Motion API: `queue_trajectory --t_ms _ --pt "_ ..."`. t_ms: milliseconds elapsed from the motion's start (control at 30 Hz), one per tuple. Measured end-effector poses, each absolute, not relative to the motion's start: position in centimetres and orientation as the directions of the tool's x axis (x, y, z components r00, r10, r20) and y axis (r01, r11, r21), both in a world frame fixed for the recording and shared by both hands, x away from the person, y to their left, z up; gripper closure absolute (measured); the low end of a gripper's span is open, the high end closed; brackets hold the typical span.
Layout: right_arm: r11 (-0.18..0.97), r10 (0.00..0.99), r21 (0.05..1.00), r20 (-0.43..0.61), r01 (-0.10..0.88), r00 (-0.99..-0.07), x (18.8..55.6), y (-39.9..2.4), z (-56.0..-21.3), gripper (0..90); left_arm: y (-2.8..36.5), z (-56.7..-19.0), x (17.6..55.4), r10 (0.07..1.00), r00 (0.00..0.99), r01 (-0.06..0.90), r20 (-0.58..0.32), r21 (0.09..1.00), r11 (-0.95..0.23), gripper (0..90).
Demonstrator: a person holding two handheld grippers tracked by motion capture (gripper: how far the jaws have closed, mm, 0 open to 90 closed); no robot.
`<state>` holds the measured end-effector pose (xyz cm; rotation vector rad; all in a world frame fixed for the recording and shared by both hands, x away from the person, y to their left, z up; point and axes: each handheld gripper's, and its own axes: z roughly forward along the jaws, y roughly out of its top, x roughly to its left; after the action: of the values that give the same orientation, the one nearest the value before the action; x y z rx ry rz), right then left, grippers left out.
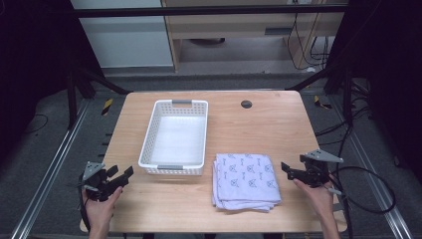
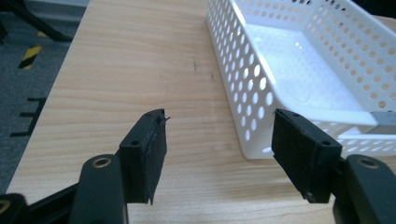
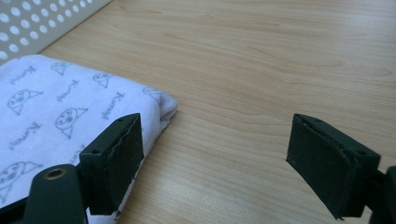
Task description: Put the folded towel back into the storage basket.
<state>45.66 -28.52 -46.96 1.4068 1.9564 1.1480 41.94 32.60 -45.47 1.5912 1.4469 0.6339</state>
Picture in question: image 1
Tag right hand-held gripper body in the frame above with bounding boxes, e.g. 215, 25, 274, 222
291, 148, 344, 189

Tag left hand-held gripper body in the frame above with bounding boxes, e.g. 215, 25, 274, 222
79, 160, 122, 202

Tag white patterned towel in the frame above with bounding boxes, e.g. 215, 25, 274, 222
211, 152, 283, 213

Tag white plastic basket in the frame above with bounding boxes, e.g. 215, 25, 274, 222
137, 99, 210, 176

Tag person's left hand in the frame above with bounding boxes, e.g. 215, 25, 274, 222
81, 185, 124, 231

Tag person's right hand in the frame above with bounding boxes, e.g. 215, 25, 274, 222
293, 177, 335, 221

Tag yellow black striped tape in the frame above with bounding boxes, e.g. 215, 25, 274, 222
101, 98, 114, 117
313, 95, 333, 111

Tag black metal stand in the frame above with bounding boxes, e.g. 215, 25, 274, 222
65, 64, 132, 131
286, 61, 355, 127

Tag white cabinet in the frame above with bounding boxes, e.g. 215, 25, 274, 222
70, 0, 175, 70

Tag light wooden desk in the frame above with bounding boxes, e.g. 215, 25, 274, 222
160, 0, 347, 73

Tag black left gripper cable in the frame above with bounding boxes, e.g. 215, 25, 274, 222
77, 172, 92, 233

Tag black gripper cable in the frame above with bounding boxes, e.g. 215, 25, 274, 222
327, 164, 397, 239
77, 172, 92, 233

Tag aluminium floor rail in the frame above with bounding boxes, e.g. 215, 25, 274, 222
9, 99, 92, 239
329, 98, 415, 239

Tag black floor cables bundle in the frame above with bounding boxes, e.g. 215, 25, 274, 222
314, 79, 377, 147

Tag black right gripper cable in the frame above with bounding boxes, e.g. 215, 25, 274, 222
327, 164, 397, 239

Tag thin black floor cable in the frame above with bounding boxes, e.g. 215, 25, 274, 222
23, 114, 50, 135

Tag black hanging desk cables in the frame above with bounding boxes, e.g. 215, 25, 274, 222
286, 12, 333, 73

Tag black horizontal frame bar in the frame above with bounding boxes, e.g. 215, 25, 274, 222
70, 4, 350, 19

